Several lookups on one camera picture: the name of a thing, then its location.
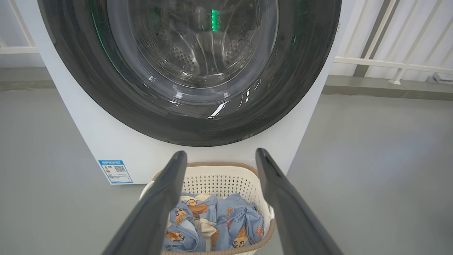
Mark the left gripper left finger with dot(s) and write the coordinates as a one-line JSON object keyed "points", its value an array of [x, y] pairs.
{"points": [[152, 212]]}

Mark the blue cartoon print garment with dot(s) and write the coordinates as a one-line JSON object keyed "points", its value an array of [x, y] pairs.
{"points": [[184, 237], [237, 219]]}

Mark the white metal railing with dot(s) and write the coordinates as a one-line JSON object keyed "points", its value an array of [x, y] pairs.
{"points": [[21, 49], [375, 63]]}

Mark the cream perforated laundry basket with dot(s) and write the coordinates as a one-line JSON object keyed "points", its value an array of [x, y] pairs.
{"points": [[226, 180]]}

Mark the steel washer drum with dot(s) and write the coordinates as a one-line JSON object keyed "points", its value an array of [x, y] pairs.
{"points": [[184, 53]]}

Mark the grey metal floor bracket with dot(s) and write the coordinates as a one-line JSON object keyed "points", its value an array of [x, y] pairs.
{"points": [[437, 78]]}

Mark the white front-load washing machine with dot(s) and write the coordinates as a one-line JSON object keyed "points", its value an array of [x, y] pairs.
{"points": [[106, 141]]}

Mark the grey steel post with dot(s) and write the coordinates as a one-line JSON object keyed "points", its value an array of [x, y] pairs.
{"points": [[375, 39]]}

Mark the blue energy label sticker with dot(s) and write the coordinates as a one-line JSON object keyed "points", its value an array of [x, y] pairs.
{"points": [[115, 171]]}

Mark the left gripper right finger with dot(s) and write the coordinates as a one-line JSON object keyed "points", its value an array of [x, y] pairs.
{"points": [[290, 212]]}

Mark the black round glass door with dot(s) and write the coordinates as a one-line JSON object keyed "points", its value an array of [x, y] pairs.
{"points": [[88, 78]]}

